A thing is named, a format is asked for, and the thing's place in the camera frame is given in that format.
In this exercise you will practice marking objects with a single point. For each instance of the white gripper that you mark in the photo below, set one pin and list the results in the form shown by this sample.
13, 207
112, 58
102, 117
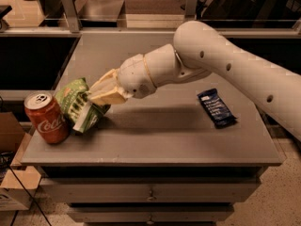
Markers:
134, 75

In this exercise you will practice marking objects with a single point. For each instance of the green jalapeno chip bag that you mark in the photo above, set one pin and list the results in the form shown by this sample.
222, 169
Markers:
81, 113

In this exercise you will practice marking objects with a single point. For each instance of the red coke can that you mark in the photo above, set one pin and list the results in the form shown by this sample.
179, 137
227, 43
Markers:
44, 112

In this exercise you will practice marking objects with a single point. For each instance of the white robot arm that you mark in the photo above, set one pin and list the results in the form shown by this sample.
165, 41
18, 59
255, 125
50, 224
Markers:
197, 51

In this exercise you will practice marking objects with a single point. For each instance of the blue snack bar wrapper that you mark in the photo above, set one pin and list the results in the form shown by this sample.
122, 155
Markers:
216, 109

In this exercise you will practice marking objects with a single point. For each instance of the upper grey drawer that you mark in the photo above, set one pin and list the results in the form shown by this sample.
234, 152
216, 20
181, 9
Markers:
87, 191

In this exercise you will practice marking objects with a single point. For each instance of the grey drawer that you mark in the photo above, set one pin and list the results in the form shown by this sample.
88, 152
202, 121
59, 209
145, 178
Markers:
150, 213
87, 191

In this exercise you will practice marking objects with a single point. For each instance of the lower grey drawer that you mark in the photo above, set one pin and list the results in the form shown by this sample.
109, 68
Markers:
150, 213

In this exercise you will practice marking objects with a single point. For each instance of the cardboard box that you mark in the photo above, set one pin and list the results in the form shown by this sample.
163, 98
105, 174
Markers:
19, 183

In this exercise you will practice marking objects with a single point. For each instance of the left metal bracket post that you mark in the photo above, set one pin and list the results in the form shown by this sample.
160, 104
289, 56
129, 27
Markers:
71, 16

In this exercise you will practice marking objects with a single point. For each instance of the metal bracket post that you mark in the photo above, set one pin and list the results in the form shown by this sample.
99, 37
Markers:
71, 16
190, 10

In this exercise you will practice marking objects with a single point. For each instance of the right metal bracket post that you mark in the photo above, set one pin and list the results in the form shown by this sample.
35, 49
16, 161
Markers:
190, 10

